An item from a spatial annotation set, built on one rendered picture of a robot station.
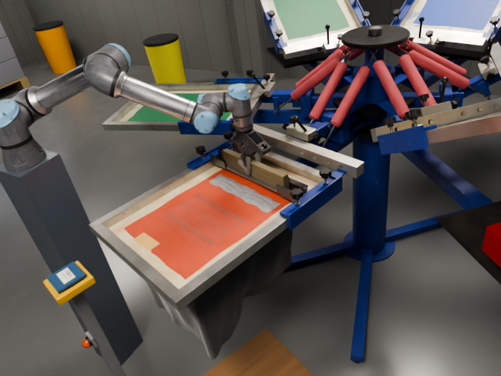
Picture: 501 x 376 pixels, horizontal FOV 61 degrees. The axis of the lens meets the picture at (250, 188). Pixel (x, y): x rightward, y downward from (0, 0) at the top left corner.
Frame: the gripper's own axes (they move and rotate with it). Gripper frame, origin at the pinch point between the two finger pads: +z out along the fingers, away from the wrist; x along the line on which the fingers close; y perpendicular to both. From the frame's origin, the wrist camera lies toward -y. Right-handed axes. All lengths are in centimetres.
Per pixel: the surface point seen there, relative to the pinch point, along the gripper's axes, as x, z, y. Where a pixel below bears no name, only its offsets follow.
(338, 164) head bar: -21.0, -0.9, -26.1
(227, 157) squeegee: 1.6, -2.1, 14.7
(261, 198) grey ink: 7.2, 5.5, -10.4
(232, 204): 16.1, 6.2, -3.1
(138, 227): 48, 6, 16
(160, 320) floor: 40, 102, 56
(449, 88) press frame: -101, -3, -31
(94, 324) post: 77, 29, 10
